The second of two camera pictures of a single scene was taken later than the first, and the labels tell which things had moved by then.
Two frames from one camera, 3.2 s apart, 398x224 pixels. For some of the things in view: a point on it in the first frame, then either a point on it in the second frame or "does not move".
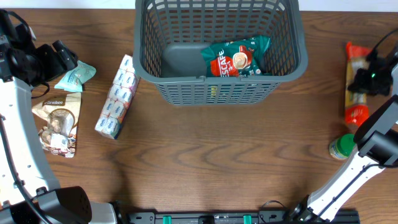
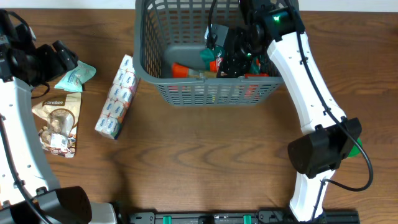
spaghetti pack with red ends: (357, 111) -> (180, 71)
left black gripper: (58, 57) does not move
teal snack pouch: (73, 80) does not move
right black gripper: (364, 82) -> (234, 66)
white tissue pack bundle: (110, 122) does not move
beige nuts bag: (61, 112) does not move
